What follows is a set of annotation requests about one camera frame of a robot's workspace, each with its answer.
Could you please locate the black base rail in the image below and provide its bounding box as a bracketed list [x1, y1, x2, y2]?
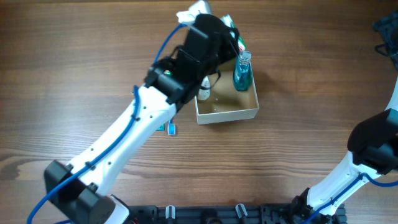
[127, 203, 348, 224]

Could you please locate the left blue cable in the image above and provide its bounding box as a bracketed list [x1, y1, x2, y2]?
[25, 23, 189, 224]

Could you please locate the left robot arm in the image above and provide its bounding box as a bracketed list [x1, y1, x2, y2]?
[27, 14, 239, 223]

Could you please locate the blue white toothbrush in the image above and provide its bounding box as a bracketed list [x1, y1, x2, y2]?
[167, 119, 176, 136]

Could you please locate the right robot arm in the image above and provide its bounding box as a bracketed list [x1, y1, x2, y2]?
[287, 90, 397, 223]

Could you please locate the teal mouthwash bottle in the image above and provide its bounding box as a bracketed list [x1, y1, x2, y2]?
[233, 50, 252, 91]

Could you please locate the white green-leaf lotion tube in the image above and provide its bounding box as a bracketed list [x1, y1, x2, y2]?
[197, 76, 210, 101]

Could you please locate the teal white toothpaste tube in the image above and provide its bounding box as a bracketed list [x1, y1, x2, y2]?
[157, 124, 165, 131]

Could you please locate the green white soap packet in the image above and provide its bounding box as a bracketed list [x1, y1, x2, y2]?
[221, 14, 246, 52]

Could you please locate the white open cardboard box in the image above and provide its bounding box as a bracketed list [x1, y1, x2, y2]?
[195, 59, 259, 124]

